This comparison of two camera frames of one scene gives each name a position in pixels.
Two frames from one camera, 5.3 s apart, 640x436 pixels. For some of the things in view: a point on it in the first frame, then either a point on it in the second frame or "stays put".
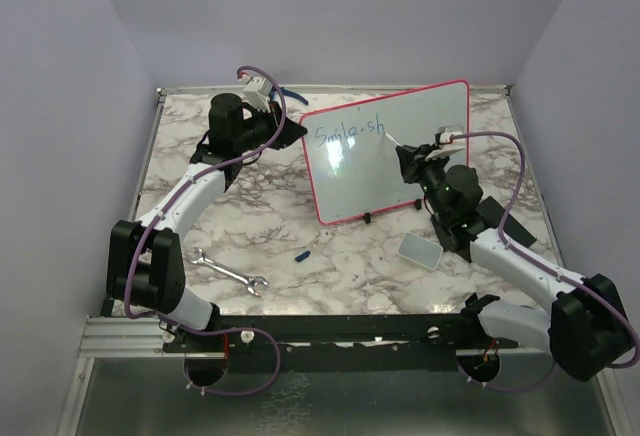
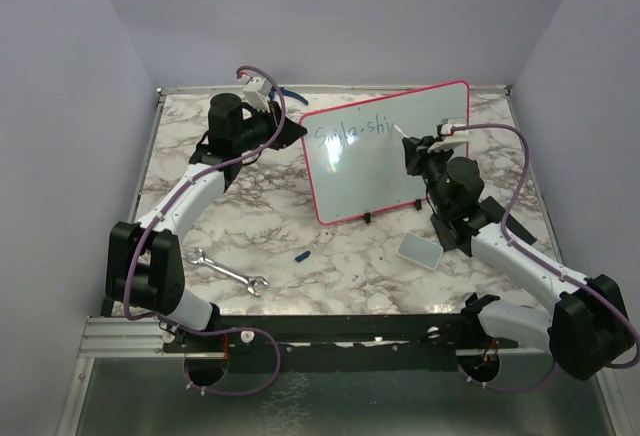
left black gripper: (291, 130) stays put
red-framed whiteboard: (355, 170) stays put
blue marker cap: (302, 257) stays put
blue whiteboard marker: (392, 138) → (402, 133)
